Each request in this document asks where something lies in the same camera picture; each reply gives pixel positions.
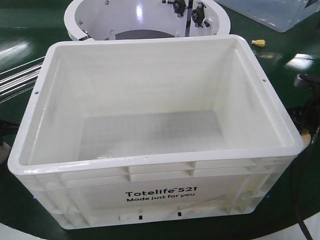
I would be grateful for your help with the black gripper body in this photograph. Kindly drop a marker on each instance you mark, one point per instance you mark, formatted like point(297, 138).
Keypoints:
point(308, 114)

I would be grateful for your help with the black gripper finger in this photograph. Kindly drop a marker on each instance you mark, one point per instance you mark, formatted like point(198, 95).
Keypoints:
point(8, 128)

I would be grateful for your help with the white plastic tote box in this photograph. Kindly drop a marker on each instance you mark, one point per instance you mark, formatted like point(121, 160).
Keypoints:
point(136, 131)

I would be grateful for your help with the brown plush ball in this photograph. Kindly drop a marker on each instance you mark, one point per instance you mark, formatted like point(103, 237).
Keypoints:
point(5, 150)

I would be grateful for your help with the metal rods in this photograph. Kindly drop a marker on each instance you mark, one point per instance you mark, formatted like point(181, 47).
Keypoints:
point(19, 79)

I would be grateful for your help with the small yellow plastic cap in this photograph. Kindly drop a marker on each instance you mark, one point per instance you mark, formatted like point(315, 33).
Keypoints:
point(261, 43)

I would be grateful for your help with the clear plastic bin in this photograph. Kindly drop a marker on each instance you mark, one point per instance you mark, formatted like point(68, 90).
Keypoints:
point(278, 15)

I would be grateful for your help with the white round machine housing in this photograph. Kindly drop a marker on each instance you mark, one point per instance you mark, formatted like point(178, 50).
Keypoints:
point(102, 20)

